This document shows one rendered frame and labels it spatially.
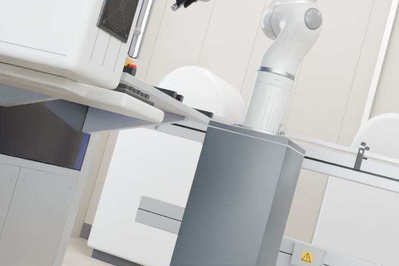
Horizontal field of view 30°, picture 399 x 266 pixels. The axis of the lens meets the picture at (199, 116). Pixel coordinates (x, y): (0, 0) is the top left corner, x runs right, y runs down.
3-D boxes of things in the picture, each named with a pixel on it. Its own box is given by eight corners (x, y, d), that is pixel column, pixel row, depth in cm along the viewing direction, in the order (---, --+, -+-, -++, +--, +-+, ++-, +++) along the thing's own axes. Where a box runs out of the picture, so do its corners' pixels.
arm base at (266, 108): (295, 146, 232) (310, 89, 233) (282, 137, 214) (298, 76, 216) (238, 132, 239) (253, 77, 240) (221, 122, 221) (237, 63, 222)
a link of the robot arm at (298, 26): (279, 82, 236) (298, 10, 238) (314, 82, 220) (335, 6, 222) (248, 70, 230) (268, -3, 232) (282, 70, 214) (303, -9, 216)
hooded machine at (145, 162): (218, 287, 519) (269, 94, 530) (186, 291, 459) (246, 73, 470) (117, 253, 547) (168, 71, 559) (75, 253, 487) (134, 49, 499)
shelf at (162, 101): (-36, 43, 195) (-33, 35, 195) (88, 95, 260) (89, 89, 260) (124, 80, 178) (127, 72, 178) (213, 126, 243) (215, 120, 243)
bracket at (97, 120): (81, 131, 245) (92, 93, 246) (85, 132, 248) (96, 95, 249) (174, 156, 233) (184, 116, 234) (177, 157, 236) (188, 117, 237)
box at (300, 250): (289, 263, 296) (295, 241, 297) (292, 263, 301) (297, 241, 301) (318, 272, 292) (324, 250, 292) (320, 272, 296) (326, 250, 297)
